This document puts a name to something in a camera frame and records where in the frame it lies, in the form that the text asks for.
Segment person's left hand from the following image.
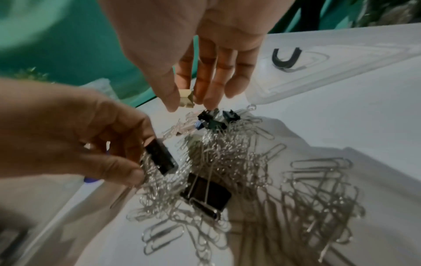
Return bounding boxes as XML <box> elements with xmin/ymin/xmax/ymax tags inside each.
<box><xmin>0</xmin><ymin>76</ymin><xmax>157</xmax><ymax>188</ymax></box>

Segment person's right hand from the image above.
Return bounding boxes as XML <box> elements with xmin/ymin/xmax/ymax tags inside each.
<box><xmin>98</xmin><ymin>0</ymin><xmax>296</xmax><ymax>113</ymax></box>

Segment yellow binder clip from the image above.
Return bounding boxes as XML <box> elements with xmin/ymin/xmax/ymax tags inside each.
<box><xmin>179</xmin><ymin>88</ymin><xmax>196</xmax><ymax>108</ymax></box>

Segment pile of silver paper clips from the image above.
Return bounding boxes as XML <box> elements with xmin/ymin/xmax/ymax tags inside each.
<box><xmin>108</xmin><ymin>103</ymin><xmax>367</xmax><ymax>263</ymax></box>

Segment large black binder clip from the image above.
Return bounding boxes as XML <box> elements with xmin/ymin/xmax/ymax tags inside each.
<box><xmin>179</xmin><ymin>156</ymin><xmax>233</xmax><ymax>222</ymax></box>

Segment clear plastic cup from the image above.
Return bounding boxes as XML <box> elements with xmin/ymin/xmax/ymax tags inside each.
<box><xmin>77</xmin><ymin>77</ymin><xmax>114</xmax><ymax>101</ymax></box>

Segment green fabric curtain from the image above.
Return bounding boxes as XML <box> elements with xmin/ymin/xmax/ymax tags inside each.
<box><xmin>0</xmin><ymin>0</ymin><xmax>363</xmax><ymax>108</ymax></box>

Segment clear plastic box lid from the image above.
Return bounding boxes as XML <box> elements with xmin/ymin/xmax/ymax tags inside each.
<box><xmin>245</xmin><ymin>24</ymin><xmax>421</xmax><ymax>106</ymax></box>

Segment white table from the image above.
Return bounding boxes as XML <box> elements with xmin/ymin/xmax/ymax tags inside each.
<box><xmin>0</xmin><ymin>24</ymin><xmax>421</xmax><ymax>266</ymax></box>

